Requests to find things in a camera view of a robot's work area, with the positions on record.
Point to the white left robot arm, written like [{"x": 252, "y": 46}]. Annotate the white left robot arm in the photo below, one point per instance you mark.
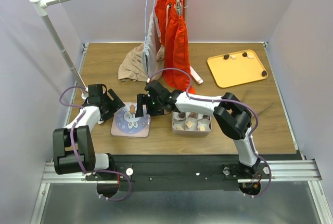
[{"x": 73, "y": 149}]

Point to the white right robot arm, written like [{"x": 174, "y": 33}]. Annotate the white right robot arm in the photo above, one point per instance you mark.
[{"x": 232, "y": 116}]

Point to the orange hanging garment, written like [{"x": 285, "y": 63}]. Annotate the orange hanging garment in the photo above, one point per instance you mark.
[{"x": 174, "y": 38}]

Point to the grey hanging towel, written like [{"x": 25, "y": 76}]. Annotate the grey hanging towel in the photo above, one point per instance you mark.
[{"x": 150, "y": 47}]

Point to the pink chocolate tin box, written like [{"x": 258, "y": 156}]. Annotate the pink chocolate tin box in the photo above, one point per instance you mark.
[{"x": 197, "y": 122}]

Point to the orange tray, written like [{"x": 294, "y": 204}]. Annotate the orange tray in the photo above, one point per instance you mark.
[{"x": 242, "y": 70}]

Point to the dark round chocolate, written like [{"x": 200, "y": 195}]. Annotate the dark round chocolate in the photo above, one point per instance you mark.
[{"x": 181, "y": 115}]

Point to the beige cloth pile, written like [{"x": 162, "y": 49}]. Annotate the beige cloth pile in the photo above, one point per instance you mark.
[{"x": 131, "y": 69}]

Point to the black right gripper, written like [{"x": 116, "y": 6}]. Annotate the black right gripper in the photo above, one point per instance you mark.
[{"x": 143, "y": 99}]

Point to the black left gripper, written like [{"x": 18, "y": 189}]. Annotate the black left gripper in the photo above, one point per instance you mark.
[{"x": 118, "y": 103}]

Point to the pink tin lid with bunny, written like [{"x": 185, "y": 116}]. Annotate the pink tin lid with bunny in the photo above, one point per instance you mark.
[{"x": 126, "y": 124}]

